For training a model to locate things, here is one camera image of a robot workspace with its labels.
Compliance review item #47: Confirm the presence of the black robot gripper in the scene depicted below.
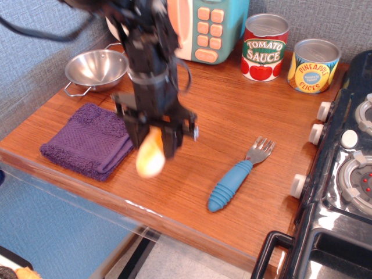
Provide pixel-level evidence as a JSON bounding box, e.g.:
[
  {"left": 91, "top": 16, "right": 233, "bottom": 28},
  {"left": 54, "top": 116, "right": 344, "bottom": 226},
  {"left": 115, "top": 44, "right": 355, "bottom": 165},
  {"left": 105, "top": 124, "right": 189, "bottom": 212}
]
[{"left": 112, "top": 74, "right": 199, "bottom": 159}]

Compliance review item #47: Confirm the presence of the yellow toy sausage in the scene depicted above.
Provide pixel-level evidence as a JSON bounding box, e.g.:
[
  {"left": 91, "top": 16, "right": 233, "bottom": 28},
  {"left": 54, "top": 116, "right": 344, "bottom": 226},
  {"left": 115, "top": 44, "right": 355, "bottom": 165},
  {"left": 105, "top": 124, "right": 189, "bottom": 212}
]
[{"left": 135, "top": 127, "right": 166, "bottom": 178}]

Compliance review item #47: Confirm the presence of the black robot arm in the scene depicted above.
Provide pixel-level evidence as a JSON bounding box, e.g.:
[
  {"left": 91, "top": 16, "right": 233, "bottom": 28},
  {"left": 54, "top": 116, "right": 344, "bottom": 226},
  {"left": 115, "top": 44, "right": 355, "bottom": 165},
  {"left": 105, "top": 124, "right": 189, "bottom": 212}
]
[{"left": 65, "top": 1, "right": 198, "bottom": 159}]

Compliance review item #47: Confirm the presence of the folded purple cloth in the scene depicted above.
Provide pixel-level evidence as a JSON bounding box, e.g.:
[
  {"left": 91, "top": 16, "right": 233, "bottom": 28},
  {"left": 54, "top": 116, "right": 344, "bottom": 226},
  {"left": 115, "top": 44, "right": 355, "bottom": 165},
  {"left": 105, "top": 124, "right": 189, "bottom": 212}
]
[{"left": 40, "top": 103, "right": 134, "bottom": 181}]

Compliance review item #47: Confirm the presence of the small metal bowl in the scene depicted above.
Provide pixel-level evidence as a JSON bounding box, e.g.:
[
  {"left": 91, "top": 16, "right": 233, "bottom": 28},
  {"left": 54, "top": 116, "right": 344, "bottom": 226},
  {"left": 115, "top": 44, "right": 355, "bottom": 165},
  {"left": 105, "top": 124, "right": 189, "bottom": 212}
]
[{"left": 64, "top": 44, "right": 129, "bottom": 97}]

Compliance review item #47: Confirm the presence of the teal toy microwave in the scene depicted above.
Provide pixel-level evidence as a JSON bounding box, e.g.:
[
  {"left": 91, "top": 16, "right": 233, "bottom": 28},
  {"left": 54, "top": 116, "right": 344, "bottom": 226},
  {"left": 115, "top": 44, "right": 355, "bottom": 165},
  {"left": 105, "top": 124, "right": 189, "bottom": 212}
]
[{"left": 106, "top": 0, "right": 251, "bottom": 65}]

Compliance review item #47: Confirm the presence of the tomato sauce can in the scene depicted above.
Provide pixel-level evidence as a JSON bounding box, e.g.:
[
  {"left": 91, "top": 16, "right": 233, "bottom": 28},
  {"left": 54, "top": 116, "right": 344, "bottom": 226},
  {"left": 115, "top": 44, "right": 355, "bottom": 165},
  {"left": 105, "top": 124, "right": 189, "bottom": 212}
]
[{"left": 241, "top": 13, "right": 290, "bottom": 82}]

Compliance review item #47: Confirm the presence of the pineapple slices can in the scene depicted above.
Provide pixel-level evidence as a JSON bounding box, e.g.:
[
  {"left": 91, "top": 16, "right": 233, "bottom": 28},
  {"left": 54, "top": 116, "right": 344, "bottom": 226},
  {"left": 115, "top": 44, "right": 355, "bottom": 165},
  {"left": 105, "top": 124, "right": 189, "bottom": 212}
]
[{"left": 287, "top": 38, "right": 341, "bottom": 94}]

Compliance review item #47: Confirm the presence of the orange fuzzy object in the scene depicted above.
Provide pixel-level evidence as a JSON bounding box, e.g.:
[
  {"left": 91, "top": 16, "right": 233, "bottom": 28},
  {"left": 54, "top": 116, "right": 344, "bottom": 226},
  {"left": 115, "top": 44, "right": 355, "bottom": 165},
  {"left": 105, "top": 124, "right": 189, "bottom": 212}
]
[{"left": 15, "top": 267, "right": 41, "bottom": 279}]

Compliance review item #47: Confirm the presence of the black toy stove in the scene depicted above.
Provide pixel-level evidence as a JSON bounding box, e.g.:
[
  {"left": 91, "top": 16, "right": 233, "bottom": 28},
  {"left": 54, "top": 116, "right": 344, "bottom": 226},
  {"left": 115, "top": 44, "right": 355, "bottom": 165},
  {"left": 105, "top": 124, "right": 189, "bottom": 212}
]
[{"left": 252, "top": 51, "right": 371, "bottom": 278}]

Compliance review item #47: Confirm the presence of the blue handled metal fork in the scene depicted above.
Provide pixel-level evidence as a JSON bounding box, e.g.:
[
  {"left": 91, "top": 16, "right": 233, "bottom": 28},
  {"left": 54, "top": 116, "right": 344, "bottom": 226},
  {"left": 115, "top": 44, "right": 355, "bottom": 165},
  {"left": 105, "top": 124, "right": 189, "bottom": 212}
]
[{"left": 208, "top": 136, "right": 276, "bottom": 213}]

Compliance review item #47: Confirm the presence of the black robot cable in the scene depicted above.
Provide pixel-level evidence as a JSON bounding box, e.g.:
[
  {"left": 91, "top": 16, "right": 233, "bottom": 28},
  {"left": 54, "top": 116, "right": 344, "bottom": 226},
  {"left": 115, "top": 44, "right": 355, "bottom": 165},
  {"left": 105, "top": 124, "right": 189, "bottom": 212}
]
[{"left": 0, "top": 11, "right": 193, "bottom": 95}]

